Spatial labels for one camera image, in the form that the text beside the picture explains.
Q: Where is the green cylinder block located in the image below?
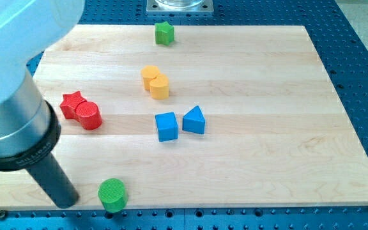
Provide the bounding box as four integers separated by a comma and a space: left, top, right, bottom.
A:
98, 178, 128, 213

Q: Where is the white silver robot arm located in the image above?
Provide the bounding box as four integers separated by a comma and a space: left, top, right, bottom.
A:
0, 0, 85, 171

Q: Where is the light wooden board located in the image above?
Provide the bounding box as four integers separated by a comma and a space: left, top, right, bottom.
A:
0, 24, 368, 211

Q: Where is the blue triangle block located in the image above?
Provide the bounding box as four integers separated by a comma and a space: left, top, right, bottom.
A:
182, 105, 206, 134

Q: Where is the blue cube block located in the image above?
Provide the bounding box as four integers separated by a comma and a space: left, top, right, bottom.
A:
155, 112, 178, 142

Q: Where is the yellow cylinder block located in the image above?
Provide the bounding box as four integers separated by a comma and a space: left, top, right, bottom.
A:
149, 73, 169, 100

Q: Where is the yellow hexagon block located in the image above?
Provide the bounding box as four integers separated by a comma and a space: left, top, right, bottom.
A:
141, 65, 160, 91

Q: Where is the green star block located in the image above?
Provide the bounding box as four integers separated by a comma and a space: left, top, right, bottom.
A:
155, 21, 174, 46

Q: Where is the red cylinder block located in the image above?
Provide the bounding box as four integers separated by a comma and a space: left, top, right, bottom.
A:
75, 102, 103, 130

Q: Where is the red star block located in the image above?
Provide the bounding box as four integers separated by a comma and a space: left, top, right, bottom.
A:
60, 91, 87, 119

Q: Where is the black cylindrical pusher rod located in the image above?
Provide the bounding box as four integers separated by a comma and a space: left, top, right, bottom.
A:
26, 153, 79, 208

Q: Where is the blue perforated metal table plate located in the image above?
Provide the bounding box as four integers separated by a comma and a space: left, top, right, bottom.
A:
0, 1, 368, 229

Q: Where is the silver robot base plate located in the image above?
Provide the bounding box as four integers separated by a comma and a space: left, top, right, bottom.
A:
145, 0, 214, 15

